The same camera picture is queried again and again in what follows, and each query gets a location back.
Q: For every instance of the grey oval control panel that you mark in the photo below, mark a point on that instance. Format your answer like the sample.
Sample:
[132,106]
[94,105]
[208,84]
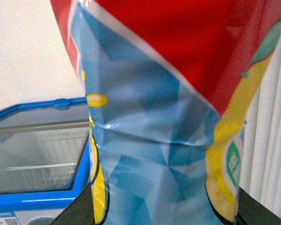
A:
[46,220]

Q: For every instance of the white vertical blinds curtain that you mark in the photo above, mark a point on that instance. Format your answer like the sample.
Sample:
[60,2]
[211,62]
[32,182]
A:
[261,166]

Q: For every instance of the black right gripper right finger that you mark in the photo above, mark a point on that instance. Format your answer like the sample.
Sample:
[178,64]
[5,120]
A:
[251,212]

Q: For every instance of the white chest freezer blue rim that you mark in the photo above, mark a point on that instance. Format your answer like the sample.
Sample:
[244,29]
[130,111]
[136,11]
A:
[27,206]

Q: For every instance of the white wire freezer basket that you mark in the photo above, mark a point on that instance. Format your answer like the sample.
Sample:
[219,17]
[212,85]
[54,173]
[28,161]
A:
[41,160]

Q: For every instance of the energy label sticker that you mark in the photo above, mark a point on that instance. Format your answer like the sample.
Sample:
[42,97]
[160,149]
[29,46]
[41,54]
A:
[8,218]

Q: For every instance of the sliding glass freezer lid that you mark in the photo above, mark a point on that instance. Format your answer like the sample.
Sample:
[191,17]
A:
[42,120]

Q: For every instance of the red blue drink bottle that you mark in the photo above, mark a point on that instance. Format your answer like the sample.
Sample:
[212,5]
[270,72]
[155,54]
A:
[168,84]

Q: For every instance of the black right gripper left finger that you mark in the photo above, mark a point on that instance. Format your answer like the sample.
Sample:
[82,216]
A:
[79,212]

